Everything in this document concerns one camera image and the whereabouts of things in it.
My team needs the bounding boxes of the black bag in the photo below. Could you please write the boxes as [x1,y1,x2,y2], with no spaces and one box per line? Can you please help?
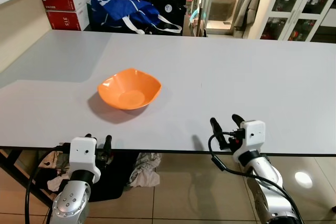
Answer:
[31,151,137,202]

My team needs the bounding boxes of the orange plastic bowl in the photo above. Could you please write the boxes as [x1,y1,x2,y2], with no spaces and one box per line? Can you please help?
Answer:
[98,68,162,110]

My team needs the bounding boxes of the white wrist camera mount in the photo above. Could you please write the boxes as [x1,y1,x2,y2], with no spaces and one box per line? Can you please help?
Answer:
[68,137,101,183]
[233,121,266,166]

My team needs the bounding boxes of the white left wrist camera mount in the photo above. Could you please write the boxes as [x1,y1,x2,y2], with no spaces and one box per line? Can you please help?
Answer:
[68,137,101,183]

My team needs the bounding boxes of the black table leg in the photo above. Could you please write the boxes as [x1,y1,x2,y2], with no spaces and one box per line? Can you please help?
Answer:
[0,150,53,217]

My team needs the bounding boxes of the blue bag with white straps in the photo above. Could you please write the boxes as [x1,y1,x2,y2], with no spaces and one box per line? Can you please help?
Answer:
[89,0,183,35]

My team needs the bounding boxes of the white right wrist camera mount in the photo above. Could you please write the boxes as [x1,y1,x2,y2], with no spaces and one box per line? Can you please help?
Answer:
[233,121,266,166]

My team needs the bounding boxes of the crumpled white cloth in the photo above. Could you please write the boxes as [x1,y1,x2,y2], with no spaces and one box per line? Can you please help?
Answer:
[128,153,161,188]

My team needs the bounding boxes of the small red white carton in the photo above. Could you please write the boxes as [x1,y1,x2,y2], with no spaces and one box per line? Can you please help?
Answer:
[46,8,91,31]

